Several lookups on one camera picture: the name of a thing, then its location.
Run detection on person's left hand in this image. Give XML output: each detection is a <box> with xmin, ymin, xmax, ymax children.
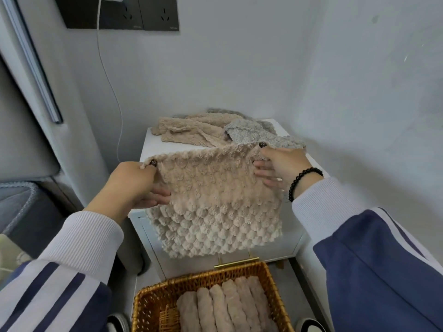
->
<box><xmin>103</xmin><ymin>160</ymin><xmax>172</xmax><ymax>218</ymax></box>

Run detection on person's right hand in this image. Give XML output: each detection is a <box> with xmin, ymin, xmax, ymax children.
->
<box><xmin>253</xmin><ymin>141</ymin><xmax>314</xmax><ymax>192</ymax></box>

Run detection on single grey towel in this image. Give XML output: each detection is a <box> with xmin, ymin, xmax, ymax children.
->
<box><xmin>224</xmin><ymin>117</ymin><xmax>307</xmax><ymax>151</ymax></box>

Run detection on pile of beige grey towels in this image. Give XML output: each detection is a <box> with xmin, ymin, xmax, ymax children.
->
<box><xmin>151</xmin><ymin>107</ymin><xmax>307</xmax><ymax>151</ymax></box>

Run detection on orange wicker basket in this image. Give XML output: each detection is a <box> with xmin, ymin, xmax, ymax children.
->
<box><xmin>131</xmin><ymin>261</ymin><xmax>295</xmax><ymax>332</ymax></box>

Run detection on person's left forearm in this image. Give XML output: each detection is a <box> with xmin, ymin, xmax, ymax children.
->
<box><xmin>0</xmin><ymin>193</ymin><xmax>125</xmax><ymax>332</ymax></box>

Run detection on person's right forearm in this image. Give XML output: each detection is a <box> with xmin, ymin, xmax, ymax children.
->
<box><xmin>292</xmin><ymin>176</ymin><xmax>443</xmax><ymax>332</ymax></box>

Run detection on person's left shoe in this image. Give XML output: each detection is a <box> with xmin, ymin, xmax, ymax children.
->
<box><xmin>106</xmin><ymin>313</ymin><xmax>132</xmax><ymax>332</ymax></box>

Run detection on person's shoe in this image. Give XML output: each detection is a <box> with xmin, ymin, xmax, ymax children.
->
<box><xmin>296</xmin><ymin>318</ymin><xmax>328</xmax><ymax>332</ymax></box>
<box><xmin>106</xmin><ymin>313</ymin><xmax>132</xmax><ymax>332</ymax></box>

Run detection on person's right shoe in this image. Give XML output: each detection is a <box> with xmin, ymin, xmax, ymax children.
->
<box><xmin>296</xmin><ymin>318</ymin><xmax>328</xmax><ymax>332</ymax></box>

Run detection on white nightstand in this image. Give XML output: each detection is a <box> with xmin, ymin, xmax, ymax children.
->
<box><xmin>128</xmin><ymin>118</ymin><xmax>329</xmax><ymax>282</ymax></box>

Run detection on grey padded headboard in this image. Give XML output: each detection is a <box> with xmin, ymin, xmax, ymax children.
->
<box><xmin>0</xmin><ymin>62</ymin><xmax>61</xmax><ymax>182</ymax></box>

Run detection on patterned beige bedspread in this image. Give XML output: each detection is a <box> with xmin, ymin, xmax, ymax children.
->
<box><xmin>0</xmin><ymin>234</ymin><xmax>34</xmax><ymax>284</ymax></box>

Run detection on silver headboard trim strip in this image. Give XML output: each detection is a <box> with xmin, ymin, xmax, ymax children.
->
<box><xmin>1</xmin><ymin>0</ymin><xmax>64</xmax><ymax>124</ymax></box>

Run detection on black bead bracelet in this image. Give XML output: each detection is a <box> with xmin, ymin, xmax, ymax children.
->
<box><xmin>287</xmin><ymin>167</ymin><xmax>324</xmax><ymax>203</ymax></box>

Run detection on short gold drawer handle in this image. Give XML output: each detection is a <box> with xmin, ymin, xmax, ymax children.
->
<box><xmin>213</xmin><ymin>252</ymin><xmax>260</xmax><ymax>269</ymax></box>

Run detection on white charging cable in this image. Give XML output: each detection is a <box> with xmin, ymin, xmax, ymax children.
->
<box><xmin>96</xmin><ymin>0</ymin><xmax>125</xmax><ymax>163</ymax></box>

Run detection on narrow black wall socket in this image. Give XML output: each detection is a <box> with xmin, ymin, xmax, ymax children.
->
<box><xmin>137</xmin><ymin>0</ymin><xmax>180</xmax><ymax>31</ymax></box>

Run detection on wide black wall socket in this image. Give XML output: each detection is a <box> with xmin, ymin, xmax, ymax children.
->
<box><xmin>54</xmin><ymin>0</ymin><xmax>144</xmax><ymax>30</ymax></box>

